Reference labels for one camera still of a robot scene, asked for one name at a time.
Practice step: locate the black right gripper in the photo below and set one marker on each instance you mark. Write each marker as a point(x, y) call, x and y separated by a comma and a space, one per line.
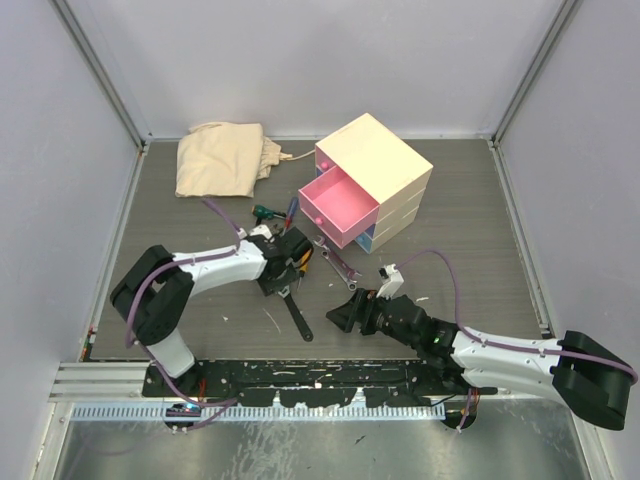
point(360, 309)

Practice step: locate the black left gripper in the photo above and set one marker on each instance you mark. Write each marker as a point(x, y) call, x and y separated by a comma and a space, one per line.
point(270, 287)

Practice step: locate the orange handle screwdriver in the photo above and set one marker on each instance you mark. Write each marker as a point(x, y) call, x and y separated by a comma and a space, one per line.
point(303, 267)

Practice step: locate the black adjustable wrench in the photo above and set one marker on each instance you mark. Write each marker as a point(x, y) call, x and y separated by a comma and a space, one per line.
point(297, 317)

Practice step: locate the pastel mini drawer chest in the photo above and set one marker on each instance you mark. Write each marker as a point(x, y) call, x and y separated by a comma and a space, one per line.
point(369, 184)

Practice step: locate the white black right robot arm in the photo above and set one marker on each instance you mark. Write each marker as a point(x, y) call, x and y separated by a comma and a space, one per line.
point(574, 371)

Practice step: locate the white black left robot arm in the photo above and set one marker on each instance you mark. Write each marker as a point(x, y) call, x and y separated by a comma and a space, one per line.
point(152, 296)

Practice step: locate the silver ratchet wrench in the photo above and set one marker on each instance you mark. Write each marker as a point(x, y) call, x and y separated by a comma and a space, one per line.
point(345, 272)

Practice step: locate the silver combination wrench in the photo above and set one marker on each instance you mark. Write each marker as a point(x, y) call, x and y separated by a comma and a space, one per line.
point(321, 242)

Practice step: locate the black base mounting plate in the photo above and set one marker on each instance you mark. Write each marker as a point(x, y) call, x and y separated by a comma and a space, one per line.
point(323, 383)

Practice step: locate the beige folded cloth bag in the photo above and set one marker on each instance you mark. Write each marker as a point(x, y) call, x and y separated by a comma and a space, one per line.
point(224, 159)

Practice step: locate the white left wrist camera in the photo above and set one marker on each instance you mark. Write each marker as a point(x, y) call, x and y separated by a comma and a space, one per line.
point(260, 230)

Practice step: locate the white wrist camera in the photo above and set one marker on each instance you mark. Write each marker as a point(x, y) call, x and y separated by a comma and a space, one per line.
point(392, 280)
point(260, 230)

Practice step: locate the blue red handle screwdriver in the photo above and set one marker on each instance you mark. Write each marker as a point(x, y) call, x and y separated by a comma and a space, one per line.
point(291, 211)

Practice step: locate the green handle screwdriver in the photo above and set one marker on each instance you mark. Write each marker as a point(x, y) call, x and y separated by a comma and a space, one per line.
point(263, 213)

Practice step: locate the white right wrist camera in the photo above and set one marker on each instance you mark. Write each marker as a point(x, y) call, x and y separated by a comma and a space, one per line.
point(392, 280)

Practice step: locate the light blue cable duct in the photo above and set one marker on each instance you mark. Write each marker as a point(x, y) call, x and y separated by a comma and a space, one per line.
point(168, 411)

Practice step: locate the aluminium frame rail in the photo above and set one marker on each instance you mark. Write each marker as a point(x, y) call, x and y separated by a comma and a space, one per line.
point(88, 381)

